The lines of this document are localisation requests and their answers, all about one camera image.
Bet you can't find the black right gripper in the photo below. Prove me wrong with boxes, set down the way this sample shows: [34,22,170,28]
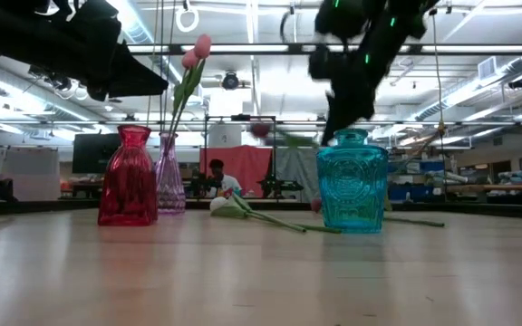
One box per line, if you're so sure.
[322,43,392,146]

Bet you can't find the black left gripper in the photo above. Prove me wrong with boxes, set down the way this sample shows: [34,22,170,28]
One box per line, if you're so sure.
[20,17,169,102]

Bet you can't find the pink artificial tulip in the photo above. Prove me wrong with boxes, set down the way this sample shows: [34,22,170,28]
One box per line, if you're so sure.
[165,33,213,139]
[165,48,208,139]

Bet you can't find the blue embossed glass vase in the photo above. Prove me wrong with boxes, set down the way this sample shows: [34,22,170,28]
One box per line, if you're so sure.
[315,128,390,235]

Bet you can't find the red artificial tulip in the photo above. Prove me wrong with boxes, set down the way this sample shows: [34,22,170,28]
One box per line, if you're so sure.
[309,197,447,227]
[248,120,322,149]

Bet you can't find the red ribbed glass vase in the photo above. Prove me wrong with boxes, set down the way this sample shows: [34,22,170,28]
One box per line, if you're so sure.
[96,124,160,227]

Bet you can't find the purple slim glass vase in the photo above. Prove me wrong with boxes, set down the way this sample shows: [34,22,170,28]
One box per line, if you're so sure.
[153,131,188,216]

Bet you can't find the white artificial tulip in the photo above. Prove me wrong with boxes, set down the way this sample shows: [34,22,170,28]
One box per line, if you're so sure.
[210,193,343,235]
[208,196,308,235]

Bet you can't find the grey cloth backdrop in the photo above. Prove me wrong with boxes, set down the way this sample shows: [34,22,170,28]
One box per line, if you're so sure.
[273,147,324,204]

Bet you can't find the black crossbar with light strips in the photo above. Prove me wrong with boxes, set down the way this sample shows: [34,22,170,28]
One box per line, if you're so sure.
[127,43,522,57]

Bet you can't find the blue storage bins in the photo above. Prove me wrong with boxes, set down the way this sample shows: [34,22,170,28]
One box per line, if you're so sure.
[387,158,447,204]

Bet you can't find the red cloth backdrop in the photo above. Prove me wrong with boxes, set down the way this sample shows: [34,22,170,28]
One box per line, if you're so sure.
[199,144,274,198]

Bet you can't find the white box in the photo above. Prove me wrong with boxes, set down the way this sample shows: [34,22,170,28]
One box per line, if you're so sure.
[208,122,243,148]

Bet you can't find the white panel board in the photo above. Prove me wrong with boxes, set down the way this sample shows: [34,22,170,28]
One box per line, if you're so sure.
[0,145,62,202]

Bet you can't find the person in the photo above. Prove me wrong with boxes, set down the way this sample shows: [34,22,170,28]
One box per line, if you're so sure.
[206,158,243,199]

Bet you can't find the wooden workbench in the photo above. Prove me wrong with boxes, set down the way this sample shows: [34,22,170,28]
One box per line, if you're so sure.
[446,183,522,192]

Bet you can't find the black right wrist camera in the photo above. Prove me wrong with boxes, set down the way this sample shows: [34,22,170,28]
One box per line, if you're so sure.
[308,43,337,82]

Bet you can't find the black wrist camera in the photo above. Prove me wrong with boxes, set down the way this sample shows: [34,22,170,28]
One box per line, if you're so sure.
[308,43,337,82]
[71,0,122,44]

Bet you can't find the thin black hanging cable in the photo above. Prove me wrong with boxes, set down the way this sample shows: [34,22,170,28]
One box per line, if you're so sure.
[159,0,166,135]

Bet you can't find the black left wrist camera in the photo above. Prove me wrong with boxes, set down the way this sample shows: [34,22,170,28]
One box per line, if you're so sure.
[71,0,122,44]

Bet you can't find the black ceiling camera cluster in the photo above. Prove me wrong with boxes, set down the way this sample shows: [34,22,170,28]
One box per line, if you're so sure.
[28,65,74,92]

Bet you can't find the white cable ring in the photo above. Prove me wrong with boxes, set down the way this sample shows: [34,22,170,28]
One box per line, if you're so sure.
[175,5,200,34]

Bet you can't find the hanging cable with yellow connector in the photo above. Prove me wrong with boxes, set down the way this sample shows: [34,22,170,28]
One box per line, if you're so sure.
[429,6,449,203]

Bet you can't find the black metal frame stand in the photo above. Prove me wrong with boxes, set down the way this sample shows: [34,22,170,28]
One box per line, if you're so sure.
[204,115,278,200]

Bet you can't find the black round overhead camera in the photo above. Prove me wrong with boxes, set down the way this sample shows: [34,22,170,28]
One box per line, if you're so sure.
[221,71,241,91]

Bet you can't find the black table edge rail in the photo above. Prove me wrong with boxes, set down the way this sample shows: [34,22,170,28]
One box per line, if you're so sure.
[0,197,522,222]

